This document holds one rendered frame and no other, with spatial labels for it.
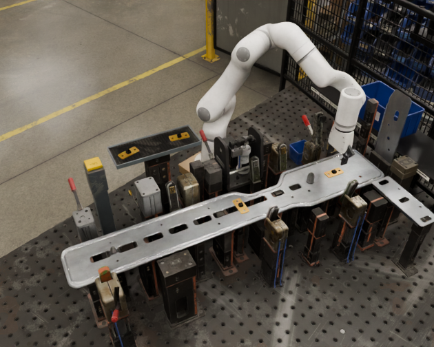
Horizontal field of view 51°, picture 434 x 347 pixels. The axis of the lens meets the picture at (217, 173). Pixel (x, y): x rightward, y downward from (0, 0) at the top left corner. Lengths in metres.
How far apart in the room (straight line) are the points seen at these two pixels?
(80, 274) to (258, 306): 0.71
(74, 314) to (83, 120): 2.58
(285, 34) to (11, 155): 2.80
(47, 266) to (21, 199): 1.50
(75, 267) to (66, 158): 2.23
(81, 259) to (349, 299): 1.07
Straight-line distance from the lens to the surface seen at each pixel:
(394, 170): 2.12
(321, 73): 1.79
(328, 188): 1.97
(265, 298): 1.93
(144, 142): 1.91
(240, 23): 4.64
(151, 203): 1.78
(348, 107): 1.81
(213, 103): 2.04
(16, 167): 3.90
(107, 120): 4.20
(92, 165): 1.84
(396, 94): 2.04
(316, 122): 2.02
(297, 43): 1.78
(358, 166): 2.11
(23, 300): 2.07
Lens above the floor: 2.30
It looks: 41 degrees down
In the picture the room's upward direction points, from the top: straight up
